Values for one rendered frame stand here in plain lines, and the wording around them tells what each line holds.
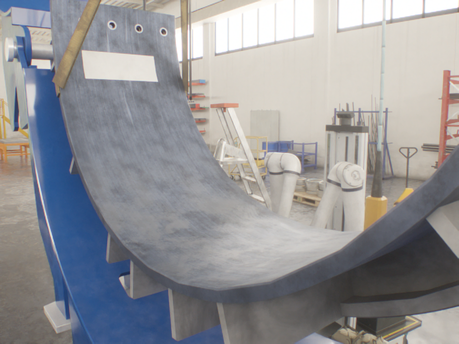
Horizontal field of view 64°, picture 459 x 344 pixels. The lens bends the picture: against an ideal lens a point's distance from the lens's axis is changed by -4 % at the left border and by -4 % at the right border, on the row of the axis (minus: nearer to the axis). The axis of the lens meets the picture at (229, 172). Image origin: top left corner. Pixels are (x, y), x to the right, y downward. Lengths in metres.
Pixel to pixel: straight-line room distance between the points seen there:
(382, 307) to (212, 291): 0.46
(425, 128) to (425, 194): 11.70
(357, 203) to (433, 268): 1.21
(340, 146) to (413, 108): 9.67
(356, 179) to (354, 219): 0.23
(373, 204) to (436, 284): 0.73
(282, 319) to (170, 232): 0.55
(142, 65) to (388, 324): 2.40
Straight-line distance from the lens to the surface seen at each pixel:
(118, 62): 2.08
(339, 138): 2.75
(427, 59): 12.31
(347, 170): 2.15
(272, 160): 2.71
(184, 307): 1.12
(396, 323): 3.15
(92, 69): 2.01
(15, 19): 2.54
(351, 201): 2.21
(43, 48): 2.45
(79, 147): 1.74
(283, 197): 2.62
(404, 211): 0.51
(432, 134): 12.11
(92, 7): 1.89
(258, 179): 4.25
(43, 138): 2.11
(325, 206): 2.33
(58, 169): 2.06
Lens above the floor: 1.84
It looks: 8 degrees down
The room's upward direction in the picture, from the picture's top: straight up
